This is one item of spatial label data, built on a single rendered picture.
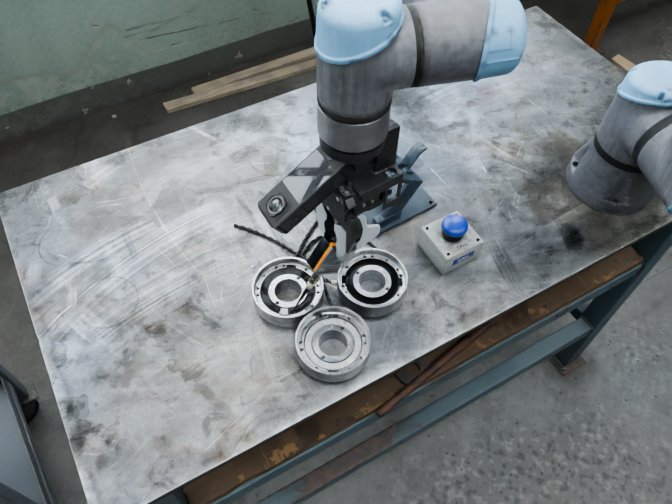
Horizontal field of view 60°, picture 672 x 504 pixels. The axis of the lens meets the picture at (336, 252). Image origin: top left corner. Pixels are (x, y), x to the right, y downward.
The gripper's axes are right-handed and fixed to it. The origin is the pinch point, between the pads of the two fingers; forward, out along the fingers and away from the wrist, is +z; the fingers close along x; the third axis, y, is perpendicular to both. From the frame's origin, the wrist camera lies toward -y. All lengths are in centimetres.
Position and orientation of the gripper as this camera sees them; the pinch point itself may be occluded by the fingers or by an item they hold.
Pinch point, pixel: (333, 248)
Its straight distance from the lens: 77.8
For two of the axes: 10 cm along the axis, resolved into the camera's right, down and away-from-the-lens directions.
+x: -5.3, -7.0, 4.8
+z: -0.2, 5.7, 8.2
